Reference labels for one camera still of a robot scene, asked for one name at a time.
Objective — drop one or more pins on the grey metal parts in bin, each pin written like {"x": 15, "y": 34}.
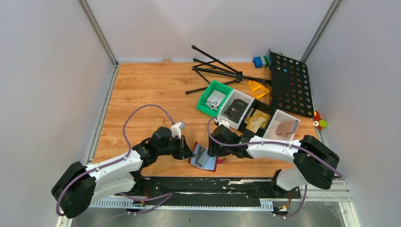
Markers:
{"x": 215, "y": 99}

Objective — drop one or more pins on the white bin at end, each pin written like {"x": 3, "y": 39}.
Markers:
{"x": 279, "y": 117}

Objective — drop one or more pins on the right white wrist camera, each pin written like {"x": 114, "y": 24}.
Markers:
{"x": 223, "y": 122}

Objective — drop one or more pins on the red leather card holder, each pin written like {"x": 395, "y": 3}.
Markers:
{"x": 211, "y": 164}

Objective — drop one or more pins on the brown leather card pouch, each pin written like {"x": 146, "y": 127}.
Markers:
{"x": 286, "y": 128}

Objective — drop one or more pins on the green toy block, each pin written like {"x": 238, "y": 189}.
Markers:
{"x": 267, "y": 61}

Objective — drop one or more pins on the black folding tripod stand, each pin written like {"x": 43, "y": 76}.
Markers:
{"x": 216, "y": 66}

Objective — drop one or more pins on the white bin with black parts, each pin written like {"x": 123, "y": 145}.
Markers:
{"x": 235, "y": 94}

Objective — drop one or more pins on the yellow plastic triangle piece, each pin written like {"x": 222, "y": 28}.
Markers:
{"x": 258, "y": 90}

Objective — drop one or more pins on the black plastic bin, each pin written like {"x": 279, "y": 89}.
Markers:
{"x": 257, "y": 105}

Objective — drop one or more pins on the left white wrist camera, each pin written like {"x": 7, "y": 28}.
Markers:
{"x": 176, "y": 129}

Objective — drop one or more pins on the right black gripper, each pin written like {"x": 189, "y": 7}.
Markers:
{"x": 213, "y": 149}

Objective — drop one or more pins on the green plastic bin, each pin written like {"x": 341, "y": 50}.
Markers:
{"x": 214, "y": 85}

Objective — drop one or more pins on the colourful small toy pile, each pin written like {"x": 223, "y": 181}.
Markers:
{"x": 319, "y": 123}

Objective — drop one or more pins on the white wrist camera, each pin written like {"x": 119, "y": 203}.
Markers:
{"x": 176, "y": 129}
{"x": 223, "y": 122}

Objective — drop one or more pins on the blue toy block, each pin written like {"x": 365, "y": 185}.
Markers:
{"x": 259, "y": 62}

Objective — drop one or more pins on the grey card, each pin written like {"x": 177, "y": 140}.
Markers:
{"x": 201, "y": 157}

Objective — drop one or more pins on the black parts in bin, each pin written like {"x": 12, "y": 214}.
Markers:
{"x": 235, "y": 110}

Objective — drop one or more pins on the black perforated metal panel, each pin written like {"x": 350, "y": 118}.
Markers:
{"x": 291, "y": 89}

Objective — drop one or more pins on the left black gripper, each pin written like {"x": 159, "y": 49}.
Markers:
{"x": 184, "y": 151}

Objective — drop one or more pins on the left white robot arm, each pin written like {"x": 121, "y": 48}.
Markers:
{"x": 82, "y": 185}

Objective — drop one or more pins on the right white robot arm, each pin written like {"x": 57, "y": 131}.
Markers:
{"x": 314, "y": 162}

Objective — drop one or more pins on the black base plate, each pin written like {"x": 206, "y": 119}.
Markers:
{"x": 212, "y": 191}

